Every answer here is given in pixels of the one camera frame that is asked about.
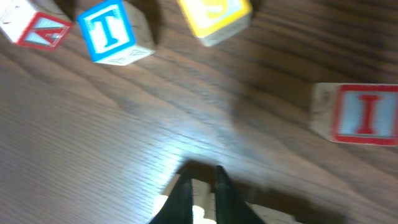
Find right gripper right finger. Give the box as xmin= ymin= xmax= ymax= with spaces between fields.
xmin=215 ymin=166 xmax=266 ymax=224

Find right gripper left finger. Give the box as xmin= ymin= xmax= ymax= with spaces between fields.
xmin=149 ymin=172 xmax=193 ymax=224

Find blue L block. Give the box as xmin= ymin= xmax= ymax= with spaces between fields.
xmin=152 ymin=174 xmax=216 ymax=224

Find green R block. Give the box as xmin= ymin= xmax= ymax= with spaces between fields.
xmin=247 ymin=203 xmax=302 ymax=224

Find red I block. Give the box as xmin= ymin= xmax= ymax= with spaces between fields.
xmin=310 ymin=83 xmax=397 ymax=146

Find blue T block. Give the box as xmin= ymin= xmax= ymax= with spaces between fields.
xmin=77 ymin=0 xmax=155 ymax=66

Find yellow S block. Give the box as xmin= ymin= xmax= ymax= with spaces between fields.
xmin=178 ymin=0 xmax=252 ymax=47

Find tan block red side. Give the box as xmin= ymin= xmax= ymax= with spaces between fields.
xmin=1 ymin=0 xmax=73 ymax=50

